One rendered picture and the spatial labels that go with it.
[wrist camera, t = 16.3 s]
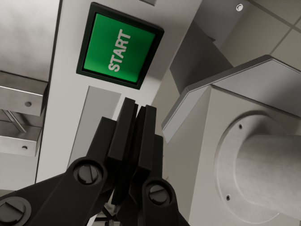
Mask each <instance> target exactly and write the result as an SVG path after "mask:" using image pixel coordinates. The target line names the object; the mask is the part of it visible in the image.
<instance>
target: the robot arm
mask: <svg viewBox="0 0 301 226"><path fill-rule="evenodd" d="M137 111H138V104H136V103H135V100H133V99H130V98H128V97H125V99H124V102H123V104H122V107H121V109H120V113H119V115H118V118H117V121H115V120H112V119H109V118H106V117H103V116H102V118H101V120H100V123H99V125H98V128H97V130H96V133H95V135H94V137H93V140H92V142H91V145H90V147H89V150H88V152H87V154H86V156H85V157H80V158H78V159H76V160H75V161H74V162H73V163H72V164H71V165H70V166H69V168H68V169H67V170H66V172H65V173H62V174H59V175H57V176H54V177H52V178H49V179H46V180H43V181H41V182H38V183H35V184H33V185H30V186H27V187H25V188H22V189H20V190H17V191H14V192H11V193H9V194H6V195H4V196H2V197H0V226H87V224H88V222H89V220H90V218H91V217H93V216H95V215H97V214H98V213H100V212H102V209H103V207H104V205H105V203H108V201H109V199H110V197H111V195H112V193H113V196H112V201H111V204H113V205H115V207H114V211H113V212H114V213H116V217H117V218H118V220H119V222H120V225H119V226H190V225H189V223H188V222H187V221H186V220H185V219H184V217H183V216H182V215H181V213H180V212H179V209H178V204H177V199H176V194H175V191H174V189H173V187H172V186H171V184H170V183H169V182H168V181H166V180H164V179H163V178H162V173H163V136H160V135H156V134H155V123H156V112H157V108H155V107H153V106H150V105H147V104H146V106H145V107H144V106H141V108H140V110H139V112H138V115H137ZM213 168H214V181H215V188H216V190H217V193H218V196H219V198H220V200H221V202H222V204H223V205H224V207H225V208H226V209H227V210H228V211H229V212H230V213H231V214H232V215H233V216H235V217H236V218H238V219H240V220H242V221H244V222H247V223H251V224H260V223H264V222H267V221H269V220H271V219H273V218H274V217H275V216H277V215H278V214H279V213H283V214H285V215H288V216H291V217H293V218H296V219H298V220H301V135H288V134H287V132H286V131H285V129H284V128H283V127H282V126H281V125H280V124H279V123H278V122H277V121H276V120H274V119H272V118H270V117H268V116H264V115H248V116H244V117H241V118H239V119H237V120H236V121H235V122H234V123H232V124H231V125H230V126H229V127H228V128H227V130H226V131H225V132H224V134H223V135H222V137H221V139H220V141H219V143H218V146H217V149H216V152H215V158H214V166H213ZM113 191H114V192H113Z"/></svg>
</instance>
